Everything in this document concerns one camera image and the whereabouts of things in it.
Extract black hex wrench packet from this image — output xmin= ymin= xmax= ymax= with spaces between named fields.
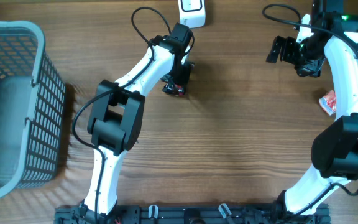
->
xmin=162 ymin=83 xmax=186 ymax=95

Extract red snack packet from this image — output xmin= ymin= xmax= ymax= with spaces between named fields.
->
xmin=318 ymin=90 xmax=336 ymax=116

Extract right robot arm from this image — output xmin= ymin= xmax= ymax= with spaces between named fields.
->
xmin=267 ymin=1 xmax=358 ymax=223

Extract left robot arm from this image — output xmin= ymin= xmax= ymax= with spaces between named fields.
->
xmin=80 ymin=23 xmax=195 ymax=223

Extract white barcode scanner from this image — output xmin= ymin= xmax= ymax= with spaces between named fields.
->
xmin=178 ymin=0 xmax=206 ymax=28

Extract grey plastic basket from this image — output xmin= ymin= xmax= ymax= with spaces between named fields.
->
xmin=0 ymin=21 xmax=66 ymax=198

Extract black left camera cable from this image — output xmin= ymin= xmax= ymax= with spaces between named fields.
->
xmin=71 ymin=6 xmax=172 ymax=224

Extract black camera cable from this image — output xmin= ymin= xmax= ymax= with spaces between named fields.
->
xmin=262 ymin=3 xmax=358 ymax=218
xmin=71 ymin=6 xmax=172 ymax=224

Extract black right camera cable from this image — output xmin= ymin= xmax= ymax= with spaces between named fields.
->
xmin=262 ymin=3 xmax=358 ymax=218

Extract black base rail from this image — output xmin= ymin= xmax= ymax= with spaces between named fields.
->
xmin=53 ymin=203 xmax=331 ymax=224

